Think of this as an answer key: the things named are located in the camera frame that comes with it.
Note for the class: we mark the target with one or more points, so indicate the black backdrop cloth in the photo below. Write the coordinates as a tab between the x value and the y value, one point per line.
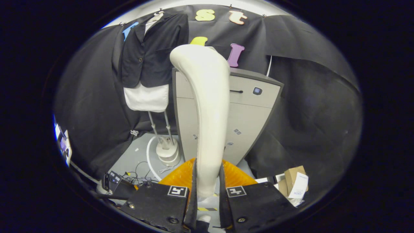
307	113

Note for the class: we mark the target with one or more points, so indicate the black suit jacket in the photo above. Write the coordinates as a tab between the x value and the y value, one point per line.
155	58

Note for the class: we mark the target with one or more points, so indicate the black electronic device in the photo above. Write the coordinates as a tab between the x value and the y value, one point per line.
113	186

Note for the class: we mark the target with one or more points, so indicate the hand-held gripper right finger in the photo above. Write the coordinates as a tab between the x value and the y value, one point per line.
255	204

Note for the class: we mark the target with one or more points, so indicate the white garment steamer base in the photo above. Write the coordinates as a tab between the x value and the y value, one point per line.
168	152

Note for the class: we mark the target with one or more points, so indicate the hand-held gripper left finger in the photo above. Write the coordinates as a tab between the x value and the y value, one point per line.
155	204

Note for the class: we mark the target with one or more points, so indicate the grey cabinet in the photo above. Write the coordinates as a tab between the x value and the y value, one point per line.
249	119

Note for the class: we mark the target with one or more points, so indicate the brown cardboard box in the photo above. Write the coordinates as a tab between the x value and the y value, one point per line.
291	176

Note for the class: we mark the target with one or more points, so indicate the silver steamer pole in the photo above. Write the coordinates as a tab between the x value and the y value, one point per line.
154	127
168	127

